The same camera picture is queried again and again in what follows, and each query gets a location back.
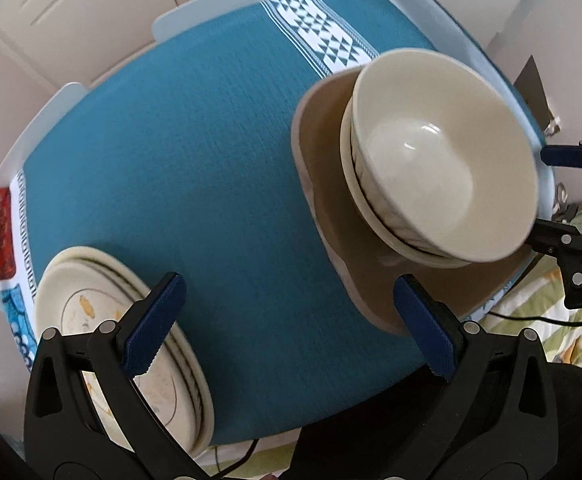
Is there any black cable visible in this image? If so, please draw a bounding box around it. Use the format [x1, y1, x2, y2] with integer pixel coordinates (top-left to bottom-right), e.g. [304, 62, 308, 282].
[215, 439, 259, 478]
[488, 310, 582, 327]

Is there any cream duck print bowl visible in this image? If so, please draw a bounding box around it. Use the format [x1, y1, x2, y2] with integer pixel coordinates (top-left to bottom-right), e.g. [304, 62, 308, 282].
[341, 107, 472, 269]

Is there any duck print plate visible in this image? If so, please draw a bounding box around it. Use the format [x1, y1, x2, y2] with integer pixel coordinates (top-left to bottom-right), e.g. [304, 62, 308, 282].
[35, 250, 202, 454]

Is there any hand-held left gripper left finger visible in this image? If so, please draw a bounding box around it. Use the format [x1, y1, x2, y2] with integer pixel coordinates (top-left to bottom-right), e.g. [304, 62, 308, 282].
[23, 272, 194, 466]

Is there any white panel door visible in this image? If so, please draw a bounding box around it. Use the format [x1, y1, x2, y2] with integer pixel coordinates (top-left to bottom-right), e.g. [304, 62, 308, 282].
[0, 0, 222, 92]

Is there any teal tablecloth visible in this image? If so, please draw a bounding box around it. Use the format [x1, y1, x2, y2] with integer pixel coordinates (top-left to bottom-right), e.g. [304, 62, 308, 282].
[18, 0, 554, 447]

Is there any large cream plate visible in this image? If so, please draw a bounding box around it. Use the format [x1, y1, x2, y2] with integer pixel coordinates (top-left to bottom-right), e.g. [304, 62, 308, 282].
[50, 245, 216, 459]

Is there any blue red patterned cloth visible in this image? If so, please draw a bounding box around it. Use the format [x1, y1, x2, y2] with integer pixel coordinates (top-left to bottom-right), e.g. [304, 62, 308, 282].
[0, 170, 40, 377]

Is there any brown plate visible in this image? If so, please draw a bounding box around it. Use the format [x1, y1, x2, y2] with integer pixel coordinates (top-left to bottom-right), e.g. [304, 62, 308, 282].
[291, 67, 534, 339]

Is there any yellow green striped blanket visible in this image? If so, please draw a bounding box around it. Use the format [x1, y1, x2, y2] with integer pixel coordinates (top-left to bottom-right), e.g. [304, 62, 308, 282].
[203, 205, 582, 478]

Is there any plain white bowl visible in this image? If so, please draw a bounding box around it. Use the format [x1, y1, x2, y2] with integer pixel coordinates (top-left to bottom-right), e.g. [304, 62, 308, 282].
[349, 48, 540, 264]

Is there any large white plate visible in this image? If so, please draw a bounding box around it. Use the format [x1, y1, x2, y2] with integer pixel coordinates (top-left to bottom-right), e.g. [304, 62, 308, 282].
[45, 246, 212, 456]

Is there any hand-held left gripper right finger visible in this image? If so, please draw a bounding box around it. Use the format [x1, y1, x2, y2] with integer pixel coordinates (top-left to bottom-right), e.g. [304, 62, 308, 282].
[393, 275, 560, 480]

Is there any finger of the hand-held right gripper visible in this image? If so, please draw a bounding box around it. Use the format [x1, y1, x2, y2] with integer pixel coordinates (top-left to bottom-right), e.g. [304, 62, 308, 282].
[527, 217, 582, 267]
[541, 130, 582, 182]

